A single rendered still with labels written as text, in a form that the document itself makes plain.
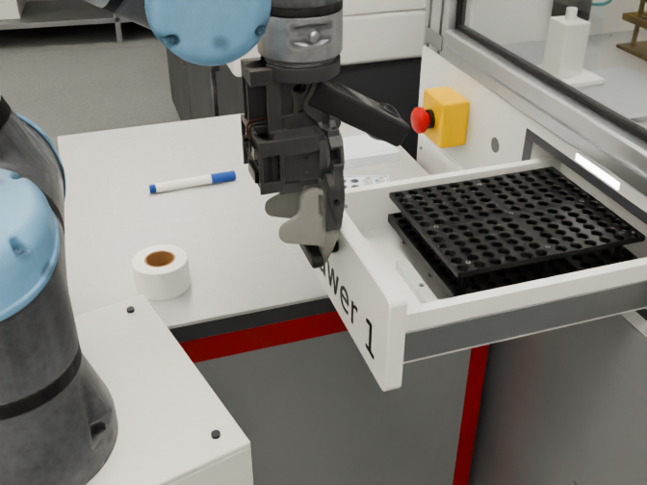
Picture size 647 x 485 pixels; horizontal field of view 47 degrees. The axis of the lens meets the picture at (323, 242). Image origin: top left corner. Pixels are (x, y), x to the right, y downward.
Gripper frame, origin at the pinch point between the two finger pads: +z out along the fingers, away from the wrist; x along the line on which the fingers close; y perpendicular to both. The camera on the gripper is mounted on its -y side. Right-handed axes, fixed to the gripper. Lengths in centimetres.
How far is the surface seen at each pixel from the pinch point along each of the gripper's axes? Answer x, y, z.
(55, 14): -397, 32, 76
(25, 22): -386, 48, 76
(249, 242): -25.3, 2.6, 14.5
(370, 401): -11.2, -10.8, 36.4
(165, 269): -16.0, 15.3, 10.5
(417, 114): -32.3, -25.4, 1.9
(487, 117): -24.4, -32.6, 0.2
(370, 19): -80, -37, 1
